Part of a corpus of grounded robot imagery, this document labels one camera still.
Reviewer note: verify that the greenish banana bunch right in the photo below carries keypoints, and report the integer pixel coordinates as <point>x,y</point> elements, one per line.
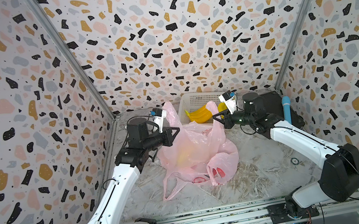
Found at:
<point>222,107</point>

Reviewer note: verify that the white plastic basket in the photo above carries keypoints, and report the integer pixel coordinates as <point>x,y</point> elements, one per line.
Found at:
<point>193,101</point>

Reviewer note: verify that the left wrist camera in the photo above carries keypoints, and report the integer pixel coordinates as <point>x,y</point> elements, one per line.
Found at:
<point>158,115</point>

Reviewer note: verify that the yellow banana bunch middle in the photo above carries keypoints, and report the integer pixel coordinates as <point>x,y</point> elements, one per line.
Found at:
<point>200,116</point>

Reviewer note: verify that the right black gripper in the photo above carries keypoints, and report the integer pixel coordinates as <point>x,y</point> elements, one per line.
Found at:
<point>227,121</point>

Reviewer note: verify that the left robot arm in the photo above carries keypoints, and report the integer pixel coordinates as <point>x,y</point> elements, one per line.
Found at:
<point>145,134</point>

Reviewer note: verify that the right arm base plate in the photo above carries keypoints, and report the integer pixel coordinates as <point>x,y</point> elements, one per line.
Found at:
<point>288,211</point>

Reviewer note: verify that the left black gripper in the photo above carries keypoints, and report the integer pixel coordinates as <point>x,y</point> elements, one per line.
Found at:
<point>168,137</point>

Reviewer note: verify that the blue microphone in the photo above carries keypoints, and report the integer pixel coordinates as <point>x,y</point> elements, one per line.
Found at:
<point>286,103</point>

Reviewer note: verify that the pink plastic bag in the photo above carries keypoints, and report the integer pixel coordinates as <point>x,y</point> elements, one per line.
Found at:
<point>189,147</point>
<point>219,170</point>

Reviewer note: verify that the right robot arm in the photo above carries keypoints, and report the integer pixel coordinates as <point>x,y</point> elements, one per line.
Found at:
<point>271,116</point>

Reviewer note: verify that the black case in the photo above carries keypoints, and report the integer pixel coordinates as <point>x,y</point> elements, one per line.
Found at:
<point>273,104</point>

